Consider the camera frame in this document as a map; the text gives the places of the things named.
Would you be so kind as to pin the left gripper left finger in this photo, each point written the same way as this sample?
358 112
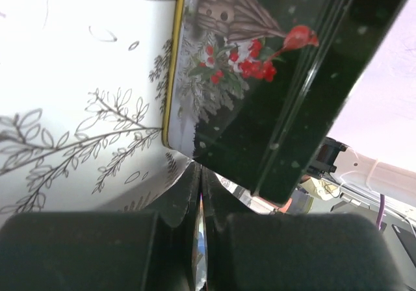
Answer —
149 249

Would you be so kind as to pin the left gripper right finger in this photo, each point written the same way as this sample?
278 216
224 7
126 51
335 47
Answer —
251 251

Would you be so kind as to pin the dark tin translucent star candies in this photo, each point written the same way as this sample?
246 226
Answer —
255 85

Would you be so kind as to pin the orange tin of lollipops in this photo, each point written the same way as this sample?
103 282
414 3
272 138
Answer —
284 208

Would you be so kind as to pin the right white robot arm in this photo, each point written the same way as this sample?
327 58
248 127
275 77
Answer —
368 177

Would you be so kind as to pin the floral table mat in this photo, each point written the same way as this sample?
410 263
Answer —
82 99

